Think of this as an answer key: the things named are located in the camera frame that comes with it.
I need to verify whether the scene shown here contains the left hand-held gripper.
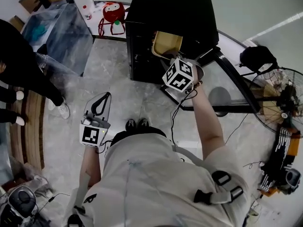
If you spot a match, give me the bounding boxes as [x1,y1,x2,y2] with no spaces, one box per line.
[79,91,112,149]

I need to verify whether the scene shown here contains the yellow bowl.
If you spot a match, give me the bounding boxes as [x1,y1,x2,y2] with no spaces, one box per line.
[151,30,184,59]

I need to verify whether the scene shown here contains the black striped orange board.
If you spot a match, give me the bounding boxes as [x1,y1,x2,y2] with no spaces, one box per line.
[259,126,302,195]

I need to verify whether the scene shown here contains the clear plastic box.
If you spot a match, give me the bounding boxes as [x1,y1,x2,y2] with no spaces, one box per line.
[21,0,95,77]

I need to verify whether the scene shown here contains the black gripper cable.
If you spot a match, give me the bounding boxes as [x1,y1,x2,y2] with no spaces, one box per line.
[95,138,115,155]
[170,88,198,148]

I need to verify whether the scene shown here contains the round grey speaker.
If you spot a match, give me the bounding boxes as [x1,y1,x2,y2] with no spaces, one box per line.
[285,168,302,189]

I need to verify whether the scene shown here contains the person's black shorts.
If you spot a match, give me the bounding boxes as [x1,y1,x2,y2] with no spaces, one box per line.
[109,126,167,148]

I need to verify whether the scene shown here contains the red round stool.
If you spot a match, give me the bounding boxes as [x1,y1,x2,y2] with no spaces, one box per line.
[98,1,130,36]

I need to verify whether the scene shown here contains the black bag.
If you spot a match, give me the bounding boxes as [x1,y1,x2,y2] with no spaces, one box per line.
[239,45,279,75]

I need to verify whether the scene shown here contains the person's right forearm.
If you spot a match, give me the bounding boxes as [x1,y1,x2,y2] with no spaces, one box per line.
[188,80,226,161]

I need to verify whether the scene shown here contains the person's left forearm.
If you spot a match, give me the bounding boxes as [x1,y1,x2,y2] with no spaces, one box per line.
[79,146,103,192]

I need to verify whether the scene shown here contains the black grey floor device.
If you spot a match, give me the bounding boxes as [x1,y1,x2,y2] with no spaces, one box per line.
[7,186,38,219]

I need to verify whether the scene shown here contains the grey harness straps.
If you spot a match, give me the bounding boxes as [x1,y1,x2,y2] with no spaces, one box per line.
[72,145,245,214]

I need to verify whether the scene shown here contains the thin black floor cable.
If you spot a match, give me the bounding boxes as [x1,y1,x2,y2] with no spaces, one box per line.
[224,113,249,144]
[35,192,71,213]

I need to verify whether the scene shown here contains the person's white shirt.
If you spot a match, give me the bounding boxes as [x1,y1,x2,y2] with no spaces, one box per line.
[67,132,251,227]

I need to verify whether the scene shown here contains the wooden floor board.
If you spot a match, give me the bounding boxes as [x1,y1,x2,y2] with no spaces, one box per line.
[9,88,46,170]

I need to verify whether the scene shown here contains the black standing fan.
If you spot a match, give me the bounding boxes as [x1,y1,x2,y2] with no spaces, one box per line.
[251,66,303,132]

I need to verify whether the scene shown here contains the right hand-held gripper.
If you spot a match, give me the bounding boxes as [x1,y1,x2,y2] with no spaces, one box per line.
[161,57,205,105]

